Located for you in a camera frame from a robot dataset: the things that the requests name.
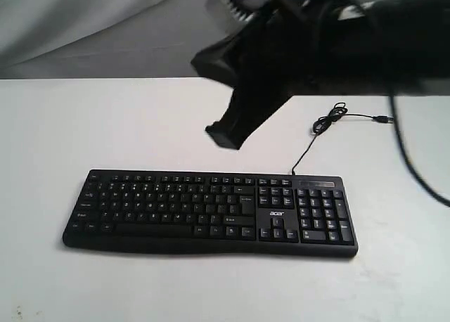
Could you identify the black acer keyboard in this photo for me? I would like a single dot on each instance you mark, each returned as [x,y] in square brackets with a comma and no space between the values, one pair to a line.
[203,213]

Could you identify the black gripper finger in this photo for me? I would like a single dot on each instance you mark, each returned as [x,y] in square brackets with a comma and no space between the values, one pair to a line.
[234,61]
[252,103]

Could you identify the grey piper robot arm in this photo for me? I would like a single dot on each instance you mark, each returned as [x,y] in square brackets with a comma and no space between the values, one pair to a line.
[409,46]

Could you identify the grey backdrop cloth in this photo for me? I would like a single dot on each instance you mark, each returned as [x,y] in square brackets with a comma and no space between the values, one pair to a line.
[103,38]

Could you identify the black other arm gripper body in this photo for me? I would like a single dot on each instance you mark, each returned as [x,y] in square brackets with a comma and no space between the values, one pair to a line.
[295,52]

